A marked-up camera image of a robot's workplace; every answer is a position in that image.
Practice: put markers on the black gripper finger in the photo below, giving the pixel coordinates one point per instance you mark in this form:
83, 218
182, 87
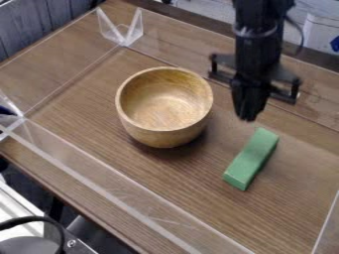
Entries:
256, 100
239, 96

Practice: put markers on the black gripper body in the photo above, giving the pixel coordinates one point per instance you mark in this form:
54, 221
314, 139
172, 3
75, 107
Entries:
254, 65

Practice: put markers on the green rectangular block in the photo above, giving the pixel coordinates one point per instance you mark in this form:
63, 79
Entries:
251, 159

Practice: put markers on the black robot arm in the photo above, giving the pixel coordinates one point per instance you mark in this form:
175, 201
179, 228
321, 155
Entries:
260, 15

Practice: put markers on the brown wooden bowl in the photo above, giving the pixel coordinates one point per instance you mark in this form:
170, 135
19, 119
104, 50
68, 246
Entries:
163, 105

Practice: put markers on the white bin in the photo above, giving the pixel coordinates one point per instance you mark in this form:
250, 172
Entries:
321, 32

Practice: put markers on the clear acrylic corner bracket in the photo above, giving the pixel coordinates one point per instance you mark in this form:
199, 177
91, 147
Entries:
122, 34

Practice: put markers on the clear acrylic front wall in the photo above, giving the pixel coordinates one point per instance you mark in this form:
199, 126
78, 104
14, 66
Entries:
144, 219

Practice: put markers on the grey metal bracket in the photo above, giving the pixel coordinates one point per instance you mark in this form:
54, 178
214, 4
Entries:
74, 245

